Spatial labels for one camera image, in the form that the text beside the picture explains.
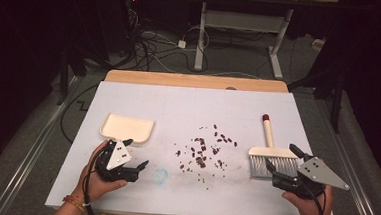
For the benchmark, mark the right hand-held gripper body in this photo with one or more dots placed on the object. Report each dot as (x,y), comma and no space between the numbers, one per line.
(318,173)

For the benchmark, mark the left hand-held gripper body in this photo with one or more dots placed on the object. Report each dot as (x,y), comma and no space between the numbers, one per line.
(118,156)

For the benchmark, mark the cream hand brush red tip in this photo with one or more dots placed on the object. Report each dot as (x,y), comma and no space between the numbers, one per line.
(272,152)

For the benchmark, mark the cream plastic dustpan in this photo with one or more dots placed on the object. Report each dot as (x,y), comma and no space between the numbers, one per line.
(127,127)

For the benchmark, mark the dark red beans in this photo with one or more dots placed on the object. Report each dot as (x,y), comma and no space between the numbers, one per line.
(201,160)

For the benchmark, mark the person's right hand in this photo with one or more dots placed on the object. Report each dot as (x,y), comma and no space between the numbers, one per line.
(307,208)

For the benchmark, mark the person's left hand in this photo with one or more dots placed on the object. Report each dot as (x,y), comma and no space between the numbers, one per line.
(98,187)

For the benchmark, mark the black metal stand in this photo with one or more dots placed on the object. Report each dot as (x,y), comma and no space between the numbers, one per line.
(63,79)
(337,103)

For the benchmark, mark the white board sheet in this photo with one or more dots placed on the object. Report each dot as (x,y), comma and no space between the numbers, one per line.
(191,107)

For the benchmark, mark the wooden table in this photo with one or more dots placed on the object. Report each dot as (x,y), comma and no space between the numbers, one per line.
(180,80)

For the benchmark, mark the small white floor box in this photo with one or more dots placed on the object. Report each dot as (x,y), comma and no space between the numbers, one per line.
(318,44)

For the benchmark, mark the white power adapter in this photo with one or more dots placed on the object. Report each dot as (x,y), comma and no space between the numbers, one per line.
(181,44)

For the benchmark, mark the white desk with metal legs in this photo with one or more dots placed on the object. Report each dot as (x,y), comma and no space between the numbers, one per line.
(243,22)

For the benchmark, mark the grey metal floor rail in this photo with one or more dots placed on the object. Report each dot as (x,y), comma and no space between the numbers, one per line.
(24,170)
(357,191)

